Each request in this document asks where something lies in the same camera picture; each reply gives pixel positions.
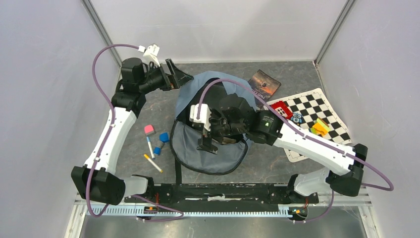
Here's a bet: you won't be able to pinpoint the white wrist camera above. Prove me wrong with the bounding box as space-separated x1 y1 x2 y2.
138 44 160 67
189 104 211 131

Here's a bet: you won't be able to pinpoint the blue grey glue stick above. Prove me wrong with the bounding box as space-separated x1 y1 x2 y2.
153 140 164 156

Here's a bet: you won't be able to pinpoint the red toy block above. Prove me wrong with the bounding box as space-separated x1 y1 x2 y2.
270 101 293 119

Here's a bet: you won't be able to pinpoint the blue fabric backpack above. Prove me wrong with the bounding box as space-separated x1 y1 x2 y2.
169 71 256 176

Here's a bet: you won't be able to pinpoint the yellow cap marker pen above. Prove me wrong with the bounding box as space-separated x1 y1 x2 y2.
144 154 163 173

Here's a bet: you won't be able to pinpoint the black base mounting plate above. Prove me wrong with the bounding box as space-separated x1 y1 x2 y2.
143 183 319 212

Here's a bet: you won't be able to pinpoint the owl pattern eraser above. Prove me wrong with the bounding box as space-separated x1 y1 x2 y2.
290 113 303 125

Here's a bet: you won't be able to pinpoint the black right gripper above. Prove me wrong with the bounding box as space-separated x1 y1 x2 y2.
196 108 247 154

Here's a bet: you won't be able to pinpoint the slotted cable duct rail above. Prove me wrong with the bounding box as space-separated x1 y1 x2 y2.
103 204 292 218

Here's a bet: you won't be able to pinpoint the pink grey eraser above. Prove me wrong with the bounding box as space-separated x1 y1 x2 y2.
144 124 156 136

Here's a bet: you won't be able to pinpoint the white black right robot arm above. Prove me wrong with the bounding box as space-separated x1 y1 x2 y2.
190 94 368 202

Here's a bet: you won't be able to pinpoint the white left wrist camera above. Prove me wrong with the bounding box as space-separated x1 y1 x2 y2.
138 44 160 67

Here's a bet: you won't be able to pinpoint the blue pencil sharpener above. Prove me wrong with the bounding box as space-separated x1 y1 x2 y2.
159 132 170 143

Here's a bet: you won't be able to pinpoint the dark orange paperback book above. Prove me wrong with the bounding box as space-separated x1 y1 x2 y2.
248 69 281 102

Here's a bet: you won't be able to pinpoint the blue cap marker pen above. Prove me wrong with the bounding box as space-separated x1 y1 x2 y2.
146 136 156 160

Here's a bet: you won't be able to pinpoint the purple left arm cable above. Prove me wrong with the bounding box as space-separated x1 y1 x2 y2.
86 44 185 223

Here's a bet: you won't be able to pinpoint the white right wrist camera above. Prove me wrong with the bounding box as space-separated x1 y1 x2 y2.
189 104 211 131

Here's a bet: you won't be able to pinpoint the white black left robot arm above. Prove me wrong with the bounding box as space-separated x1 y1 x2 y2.
71 58 193 205

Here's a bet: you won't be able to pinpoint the orange green toy blocks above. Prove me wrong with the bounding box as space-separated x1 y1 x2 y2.
310 118 330 137

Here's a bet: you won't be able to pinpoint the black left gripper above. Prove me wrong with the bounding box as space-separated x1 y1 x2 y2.
138 59 194 95

